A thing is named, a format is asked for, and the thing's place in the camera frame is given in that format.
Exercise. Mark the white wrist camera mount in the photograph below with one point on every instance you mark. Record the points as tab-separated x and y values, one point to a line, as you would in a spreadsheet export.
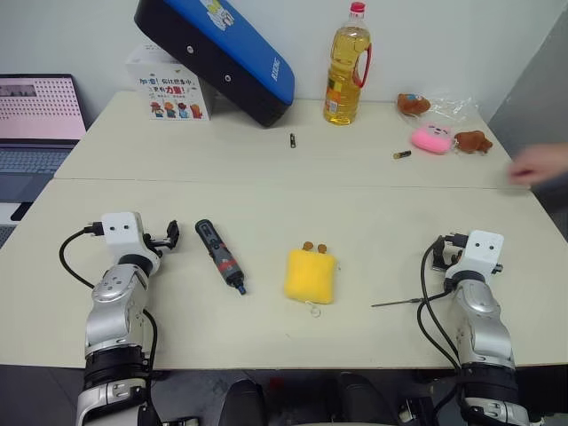
483	250
122	231

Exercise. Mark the brown plush toy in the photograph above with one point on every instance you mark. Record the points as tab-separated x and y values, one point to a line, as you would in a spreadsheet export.
412	104
472	142

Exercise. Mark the dark rounded shape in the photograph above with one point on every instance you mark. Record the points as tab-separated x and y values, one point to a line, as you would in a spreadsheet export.
242	404
361	399

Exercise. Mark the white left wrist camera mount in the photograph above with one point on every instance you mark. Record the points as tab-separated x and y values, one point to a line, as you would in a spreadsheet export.
122	231

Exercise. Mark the clear plastic bag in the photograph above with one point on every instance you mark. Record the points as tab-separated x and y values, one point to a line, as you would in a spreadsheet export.
455	111

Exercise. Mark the pink plush toy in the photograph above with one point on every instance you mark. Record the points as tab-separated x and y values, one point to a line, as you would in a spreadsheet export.
432	138

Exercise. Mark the blue and black case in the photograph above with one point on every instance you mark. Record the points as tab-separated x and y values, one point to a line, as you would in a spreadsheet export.
231	49

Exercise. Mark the yellow plush pouch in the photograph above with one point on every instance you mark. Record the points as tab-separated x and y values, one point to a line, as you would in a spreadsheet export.
310	275

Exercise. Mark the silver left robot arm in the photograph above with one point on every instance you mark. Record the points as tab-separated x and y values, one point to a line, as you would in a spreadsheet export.
111	310

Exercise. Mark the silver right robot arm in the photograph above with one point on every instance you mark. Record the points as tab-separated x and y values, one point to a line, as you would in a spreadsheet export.
481	319

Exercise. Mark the white cartoon print box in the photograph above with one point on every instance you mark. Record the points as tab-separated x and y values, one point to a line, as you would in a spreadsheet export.
173	95

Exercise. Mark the laptop with pink screen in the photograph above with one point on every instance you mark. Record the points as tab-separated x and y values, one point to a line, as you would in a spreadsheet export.
35	115

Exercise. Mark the black gold battery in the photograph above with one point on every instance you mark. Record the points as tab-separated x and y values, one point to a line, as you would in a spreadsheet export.
401	155

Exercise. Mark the person's dark sleeved forearm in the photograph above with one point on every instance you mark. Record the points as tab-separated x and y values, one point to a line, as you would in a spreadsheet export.
557	195

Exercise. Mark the person's bare hand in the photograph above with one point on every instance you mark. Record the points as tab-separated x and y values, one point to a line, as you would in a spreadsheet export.
530	168

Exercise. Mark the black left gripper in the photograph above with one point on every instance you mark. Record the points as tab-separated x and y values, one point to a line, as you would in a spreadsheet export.
155	244

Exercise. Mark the cooking oil bottle red cap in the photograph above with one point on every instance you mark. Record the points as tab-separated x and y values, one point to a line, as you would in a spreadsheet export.
344	80

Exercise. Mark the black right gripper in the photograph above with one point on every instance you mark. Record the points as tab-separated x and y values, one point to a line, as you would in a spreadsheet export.
453	256

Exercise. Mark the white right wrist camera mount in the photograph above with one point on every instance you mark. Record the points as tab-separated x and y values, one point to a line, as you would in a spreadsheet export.
483	250

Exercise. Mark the thin metal rod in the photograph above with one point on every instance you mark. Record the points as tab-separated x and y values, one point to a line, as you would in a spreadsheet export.
395	303

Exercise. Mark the small black metal clip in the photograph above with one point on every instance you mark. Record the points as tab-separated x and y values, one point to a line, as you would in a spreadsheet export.
292	141

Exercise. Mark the black electric screwdriver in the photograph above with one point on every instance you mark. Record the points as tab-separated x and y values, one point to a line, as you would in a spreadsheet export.
219	257

